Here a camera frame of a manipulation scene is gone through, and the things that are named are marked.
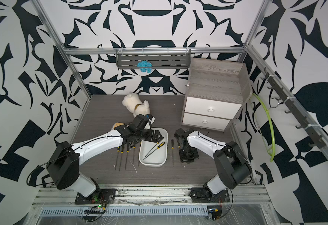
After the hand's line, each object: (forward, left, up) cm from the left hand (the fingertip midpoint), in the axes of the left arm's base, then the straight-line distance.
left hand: (156, 132), depth 84 cm
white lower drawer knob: (+9, -32, -4) cm, 34 cm away
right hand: (-13, -18, -11) cm, 25 cm away
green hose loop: (-10, -54, +18) cm, 58 cm away
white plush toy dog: (+26, +17, -3) cm, 31 cm away
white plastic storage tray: (-8, +2, -12) cm, 15 cm away
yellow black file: (-4, -1, -13) cm, 13 cm away
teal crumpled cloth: (+38, +6, +22) cm, 44 cm away
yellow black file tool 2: (-4, +14, -10) cm, 18 cm away
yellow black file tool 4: (-6, +22, -12) cm, 26 cm away
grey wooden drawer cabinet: (+14, -34, +19) cm, 41 cm away
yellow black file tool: (-7, +11, -7) cm, 15 cm away
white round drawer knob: (+7, -32, +11) cm, 34 cm away
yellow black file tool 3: (-6, +19, -12) cm, 23 cm away
